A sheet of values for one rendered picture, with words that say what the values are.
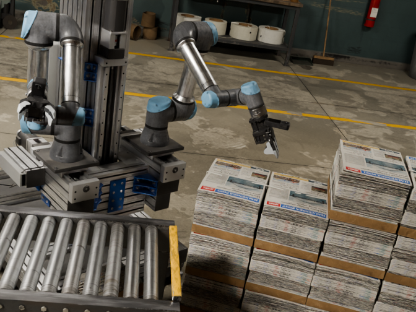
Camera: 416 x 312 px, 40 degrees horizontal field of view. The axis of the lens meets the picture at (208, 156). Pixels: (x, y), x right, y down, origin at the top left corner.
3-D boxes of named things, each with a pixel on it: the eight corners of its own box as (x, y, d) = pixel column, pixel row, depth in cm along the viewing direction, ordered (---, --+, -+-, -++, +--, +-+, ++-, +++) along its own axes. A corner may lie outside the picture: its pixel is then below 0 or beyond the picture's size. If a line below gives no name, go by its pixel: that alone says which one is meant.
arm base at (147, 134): (134, 137, 293) (135, 119, 289) (157, 134, 303) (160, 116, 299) (150, 148, 283) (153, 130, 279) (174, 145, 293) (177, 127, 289)
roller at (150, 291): (156, 234, 225) (158, 224, 223) (157, 314, 183) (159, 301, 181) (144, 233, 225) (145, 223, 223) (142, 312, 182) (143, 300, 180)
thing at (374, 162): (339, 140, 266) (340, 138, 266) (401, 153, 263) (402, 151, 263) (341, 171, 233) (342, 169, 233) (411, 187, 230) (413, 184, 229)
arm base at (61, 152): (43, 151, 262) (44, 132, 258) (73, 147, 271) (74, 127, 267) (58, 164, 252) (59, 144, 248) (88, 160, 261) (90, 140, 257)
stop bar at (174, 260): (177, 229, 222) (177, 225, 221) (182, 301, 182) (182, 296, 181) (168, 229, 221) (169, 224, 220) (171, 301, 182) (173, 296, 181)
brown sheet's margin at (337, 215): (327, 181, 276) (329, 173, 274) (386, 194, 273) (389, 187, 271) (327, 218, 242) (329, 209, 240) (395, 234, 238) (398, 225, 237)
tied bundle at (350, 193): (326, 182, 276) (338, 138, 267) (387, 196, 273) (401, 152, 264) (326, 219, 242) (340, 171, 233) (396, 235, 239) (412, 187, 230)
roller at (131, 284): (136, 234, 225) (143, 226, 223) (132, 314, 182) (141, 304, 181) (125, 228, 223) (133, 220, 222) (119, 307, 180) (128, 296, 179)
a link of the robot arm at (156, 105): (140, 120, 289) (143, 95, 284) (162, 117, 298) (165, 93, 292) (152, 129, 281) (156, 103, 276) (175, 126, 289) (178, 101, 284)
